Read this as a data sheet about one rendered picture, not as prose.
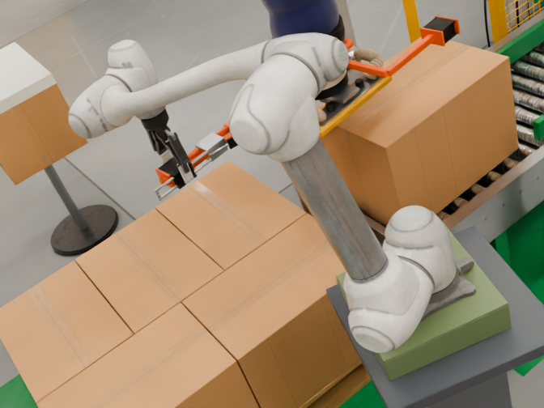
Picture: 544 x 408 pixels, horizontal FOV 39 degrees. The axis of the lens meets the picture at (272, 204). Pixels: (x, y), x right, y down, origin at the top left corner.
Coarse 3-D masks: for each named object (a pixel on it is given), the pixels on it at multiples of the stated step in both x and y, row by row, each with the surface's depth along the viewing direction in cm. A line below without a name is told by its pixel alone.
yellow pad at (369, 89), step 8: (360, 80) 244; (368, 80) 248; (376, 80) 246; (384, 80) 246; (360, 88) 245; (368, 88) 244; (376, 88) 244; (360, 96) 243; (368, 96) 243; (328, 104) 239; (336, 104) 242; (344, 104) 241; (352, 104) 241; (360, 104) 242; (328, 112) 240; (336, 112) 239; (344, 112) 239; (352, 112) 240; (328, 120) 237; (336, 120) 237; (320, 128) 236; (328, 128) 235
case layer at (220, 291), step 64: (192, 192) 327; (256, 192) 314; (128, 256) 306; (192, 256) 294; (256, 256) 283; (320, 256) 273; (0, 320) 298; (64, 320) 287; (128, 320) 276; (192, 320) 267; (256, 320) 258; (320, 320) 262; (64, 384) 261; (128, 384) 252; (192, 384) 245; (256, 384) 256; (320, 384) 276
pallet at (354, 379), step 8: (360, 360) 284; (352, 368) 283; (360, 368) 296; (344, 376) 282; (352, 376) 294; (360, 376) 293; (368, 376) 292; (336, 384) 293; (344, 384) 292; (352, 384) 291; (360, 384) 290; (320, 392) 278; (328, 392) 292; (336, 392) 290; (344, 392) 289; (352, 392) 289; (312, 400) 277; (320, 400) 290; (328, 400) 289; (336, 400) 288; (344, 400) 288
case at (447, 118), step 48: (432, 48) 282; (384, 96) 266; (432, 96) 257; (480, 96) 262; (336, 144) 269; (384, 144) 245; (432, 144) 256; (480, 144) 272; (384, 192) 261; (432, 192) 266
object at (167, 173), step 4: (168, 160) 221; (172, 160) 220; (164, 164) 220; (168, 164) 219; (172, 164) 219; (156, 168) 220; (160, 168) 219; (164, 168) 218; (168, 168) 218; (172, 168) 217; (176, 168) 216; (156, 172) 220; (160, 172) 218; (164, 172) 217; (168, 172) 216; (172, 172) 215; (196, 172) 221; (164, 176) 217; (168, 176) 215; (172, 180) 216; (172, 184) 216
